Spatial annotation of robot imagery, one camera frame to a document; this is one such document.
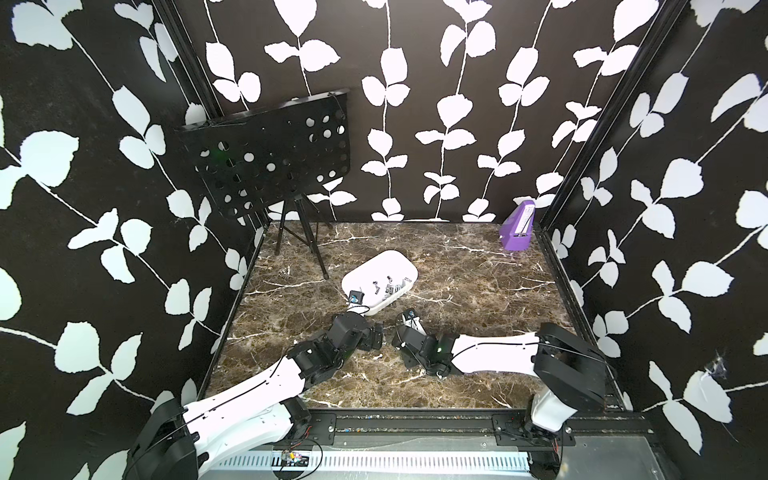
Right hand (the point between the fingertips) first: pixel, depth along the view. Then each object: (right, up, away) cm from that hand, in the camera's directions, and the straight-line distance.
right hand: (404, 342), depth 87 cm
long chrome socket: (-4, +17, +16) cm, 23 cm away
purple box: (+42, +35, +21) cm, 59 cm away
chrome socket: (0, +16, +15) cm, 23 cm away
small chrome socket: (-9, +14, +14) cm, 22 cm away
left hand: (-9, +9, -6) cm, 14 cm away
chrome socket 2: (-2, +14, +13) cm, 19 cm away
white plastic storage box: (-8, +17, +17) cm, 25 cm away
